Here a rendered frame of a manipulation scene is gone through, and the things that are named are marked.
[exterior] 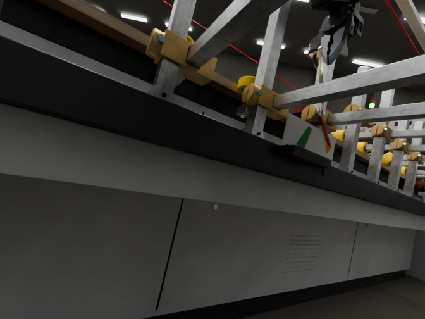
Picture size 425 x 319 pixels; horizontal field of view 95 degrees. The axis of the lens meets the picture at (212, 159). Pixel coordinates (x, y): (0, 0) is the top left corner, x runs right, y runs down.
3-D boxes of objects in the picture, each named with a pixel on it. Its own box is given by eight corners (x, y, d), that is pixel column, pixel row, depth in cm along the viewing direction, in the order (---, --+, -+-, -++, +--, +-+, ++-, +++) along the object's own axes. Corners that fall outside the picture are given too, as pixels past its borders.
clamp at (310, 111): (336, 131, 67) (339, 118, 67) (314, 119, 60) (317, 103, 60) (320, 132, 72) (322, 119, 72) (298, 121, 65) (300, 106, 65)
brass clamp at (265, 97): (289, 118, 54) (293, 100, 54) (253, 99, 47) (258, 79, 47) (272, 120, 59) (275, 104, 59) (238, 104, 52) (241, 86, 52)
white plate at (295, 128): (331, 166, 67) (337, 138, 67) (282, 147, 53) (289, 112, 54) (330, 166, 67) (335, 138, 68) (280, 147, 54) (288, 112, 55)
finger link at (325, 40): (337, 72, 56) (343, 42, 56) (326, 62, 53) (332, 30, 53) (326, 75, 58) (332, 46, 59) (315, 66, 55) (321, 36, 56)
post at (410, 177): (412, 200, 114) (425, 121, 116) (410, 200, 112) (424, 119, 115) (403, 199, 117) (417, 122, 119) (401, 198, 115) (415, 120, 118)
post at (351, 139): (350, 183, 76) (372, 66, 78) (345, 181, 74) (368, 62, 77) (340, 181, 79) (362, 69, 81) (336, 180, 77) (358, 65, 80)
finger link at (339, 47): (349, 68, 53) (355, 37, 54) (338, 58, 50) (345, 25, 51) (337, 72, 56) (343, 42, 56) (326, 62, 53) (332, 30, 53)
